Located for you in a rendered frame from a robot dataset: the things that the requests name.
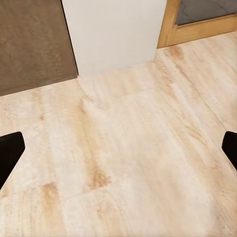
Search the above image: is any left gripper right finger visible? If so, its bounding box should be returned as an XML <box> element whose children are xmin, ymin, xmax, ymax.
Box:
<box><xmin>222</xmin><ymin>131</ymin><xmax>237</xmax><ymax>170</ymax></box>

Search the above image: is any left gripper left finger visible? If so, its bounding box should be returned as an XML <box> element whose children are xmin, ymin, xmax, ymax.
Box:
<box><xmin>0</xmin><ymin>132</ymin><xmax>25</xmax><ymax>189</ymax></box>

